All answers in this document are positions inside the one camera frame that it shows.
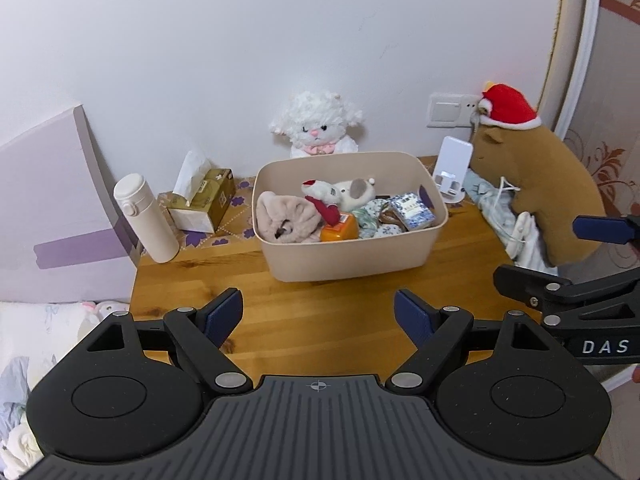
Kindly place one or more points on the light blue striped cloth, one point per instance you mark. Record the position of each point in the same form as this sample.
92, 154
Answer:
487, 205

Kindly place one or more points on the white phone stand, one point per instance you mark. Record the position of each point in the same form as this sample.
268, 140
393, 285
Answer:
455, 155

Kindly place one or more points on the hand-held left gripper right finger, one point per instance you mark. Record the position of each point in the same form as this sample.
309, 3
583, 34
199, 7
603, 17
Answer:
412, 317

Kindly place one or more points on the white mouse plush red scarf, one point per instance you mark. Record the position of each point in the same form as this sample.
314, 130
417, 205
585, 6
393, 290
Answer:
345, 190

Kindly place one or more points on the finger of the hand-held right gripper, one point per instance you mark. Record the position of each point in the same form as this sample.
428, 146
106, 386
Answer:
525, 282
605, 230

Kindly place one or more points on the lavender board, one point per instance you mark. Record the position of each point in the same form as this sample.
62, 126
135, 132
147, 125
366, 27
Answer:
50, 200

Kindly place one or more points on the white bedding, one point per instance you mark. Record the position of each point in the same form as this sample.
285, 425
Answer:
40, 325

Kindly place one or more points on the floral bed headboard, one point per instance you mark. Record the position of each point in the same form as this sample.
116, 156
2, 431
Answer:
610, 110

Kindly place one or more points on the red plush hat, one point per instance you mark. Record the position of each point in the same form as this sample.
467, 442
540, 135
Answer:
507, 105

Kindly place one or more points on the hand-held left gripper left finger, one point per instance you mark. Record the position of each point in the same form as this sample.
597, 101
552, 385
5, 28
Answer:
225, 312

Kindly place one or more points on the white sheep plush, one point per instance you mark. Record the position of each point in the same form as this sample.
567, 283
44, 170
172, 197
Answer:
315, 120

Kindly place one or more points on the blue floral checked cloth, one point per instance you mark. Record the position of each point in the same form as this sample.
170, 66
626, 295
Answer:
385, 231

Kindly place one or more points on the cream thermos bottle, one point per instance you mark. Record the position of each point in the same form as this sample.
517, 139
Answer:
145, 220

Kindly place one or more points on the beige plastic storage bin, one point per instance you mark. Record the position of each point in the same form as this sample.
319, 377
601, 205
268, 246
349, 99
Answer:
350, 255

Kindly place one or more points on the brown leather hair clip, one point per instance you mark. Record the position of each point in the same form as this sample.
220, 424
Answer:
390, 217

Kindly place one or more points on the orange packet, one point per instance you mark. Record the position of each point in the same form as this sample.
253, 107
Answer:
340, 230

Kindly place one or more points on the beige fluffy cloth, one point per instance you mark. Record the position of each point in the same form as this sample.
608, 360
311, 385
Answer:
290, 215

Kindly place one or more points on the white bunny plush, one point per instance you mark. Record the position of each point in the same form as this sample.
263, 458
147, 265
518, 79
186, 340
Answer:
107, 310

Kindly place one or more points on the blue white tissue pack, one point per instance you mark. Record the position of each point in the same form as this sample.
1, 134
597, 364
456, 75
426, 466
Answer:
412, 212

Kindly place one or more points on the gold tissue box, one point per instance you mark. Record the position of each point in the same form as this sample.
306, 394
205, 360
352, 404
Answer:
210, 200

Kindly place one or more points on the white wall switch socket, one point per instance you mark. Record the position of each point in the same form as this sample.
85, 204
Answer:
445, 110

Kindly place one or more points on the brown capybara plush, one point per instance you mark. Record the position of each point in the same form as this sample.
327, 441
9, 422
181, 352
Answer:
550, 185

